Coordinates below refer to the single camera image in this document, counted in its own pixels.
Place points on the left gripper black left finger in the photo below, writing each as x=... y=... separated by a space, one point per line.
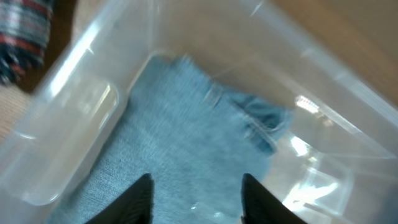
x=133 y=206

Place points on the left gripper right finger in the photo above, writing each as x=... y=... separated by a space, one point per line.
x=260 y=206

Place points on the blue jeans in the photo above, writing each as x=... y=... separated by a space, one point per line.
x=193 y=135

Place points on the plaid shirt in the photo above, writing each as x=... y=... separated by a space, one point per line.
x=25 y=33

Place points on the clear plastic storage container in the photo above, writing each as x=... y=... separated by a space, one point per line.
x=336 y=162

